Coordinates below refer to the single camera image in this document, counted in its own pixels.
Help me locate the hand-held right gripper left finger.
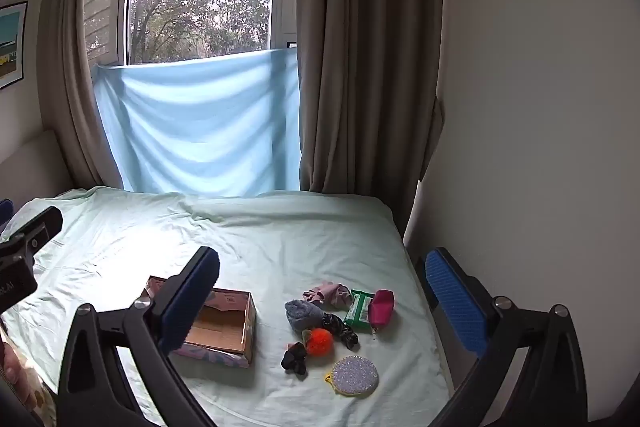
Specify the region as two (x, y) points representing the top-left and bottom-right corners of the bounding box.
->
(59, 246), (221, 427)

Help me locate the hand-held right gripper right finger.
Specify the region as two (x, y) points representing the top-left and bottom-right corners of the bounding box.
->
(424, 247), (589, 427)

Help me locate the printed cardboard box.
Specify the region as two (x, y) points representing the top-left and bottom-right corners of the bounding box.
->
(142, 276), (257, 369)

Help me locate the magenta pouch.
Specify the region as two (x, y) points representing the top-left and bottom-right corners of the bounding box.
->
(370, 289), (396, 334)

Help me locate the green tissue packet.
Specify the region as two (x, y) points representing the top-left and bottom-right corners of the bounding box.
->
(344, 289), (377, 331)

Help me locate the grey fluffy sock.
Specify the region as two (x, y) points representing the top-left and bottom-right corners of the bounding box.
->
(284, 299), (325, 333)

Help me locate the plain black scrunchie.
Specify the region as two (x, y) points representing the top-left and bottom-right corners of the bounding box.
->
(281, 342), (310, 377)

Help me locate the round silver glitter pouch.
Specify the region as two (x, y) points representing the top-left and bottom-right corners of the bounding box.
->
(324, 355), (380, 396)

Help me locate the orange fluffy pompom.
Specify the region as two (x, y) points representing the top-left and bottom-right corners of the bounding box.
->
(301, 328), (334, 357)

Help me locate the person's left hand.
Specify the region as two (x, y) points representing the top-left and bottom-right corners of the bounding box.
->
(0, 338), (25, 405)

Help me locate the white headboard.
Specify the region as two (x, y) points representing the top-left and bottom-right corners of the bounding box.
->
(0, 129), (76, 228)

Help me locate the black patterned scrunchie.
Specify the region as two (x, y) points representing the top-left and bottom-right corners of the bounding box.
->
(321, 313), (360, 351)

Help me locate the floral printed cloth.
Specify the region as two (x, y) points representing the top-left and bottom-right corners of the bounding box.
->
(19, 364), (58, 427)

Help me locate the pink scrunchie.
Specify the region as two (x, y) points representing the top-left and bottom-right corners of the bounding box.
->
(302, 282), (354, 311)

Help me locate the beige curtain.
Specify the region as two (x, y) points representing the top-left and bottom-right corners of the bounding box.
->
(297, 0), (446, 239)
(37, 0), (126, 190)

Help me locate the light blue hanging cloth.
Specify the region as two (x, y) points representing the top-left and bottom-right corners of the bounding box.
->
(93, 48), (301, 198)

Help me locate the wall poster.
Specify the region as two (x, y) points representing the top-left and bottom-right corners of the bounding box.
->
(0, 1), (29, 90)

